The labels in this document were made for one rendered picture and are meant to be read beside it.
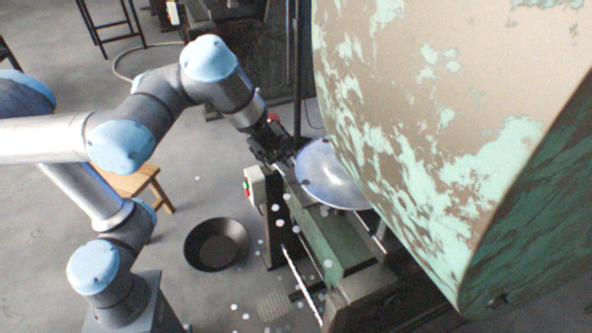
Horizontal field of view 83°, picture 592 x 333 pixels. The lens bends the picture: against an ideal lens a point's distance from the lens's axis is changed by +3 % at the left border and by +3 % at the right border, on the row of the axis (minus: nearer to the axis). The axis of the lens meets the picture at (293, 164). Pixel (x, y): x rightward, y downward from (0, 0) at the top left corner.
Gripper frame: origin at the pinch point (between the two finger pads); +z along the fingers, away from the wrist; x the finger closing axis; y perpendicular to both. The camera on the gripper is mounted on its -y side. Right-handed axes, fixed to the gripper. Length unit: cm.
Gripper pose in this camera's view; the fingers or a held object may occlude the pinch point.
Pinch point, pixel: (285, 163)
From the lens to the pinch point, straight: 78.0
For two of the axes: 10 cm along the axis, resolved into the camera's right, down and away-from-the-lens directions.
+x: 8.0, -6.0, 0.1
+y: 4.6, 6.1, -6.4
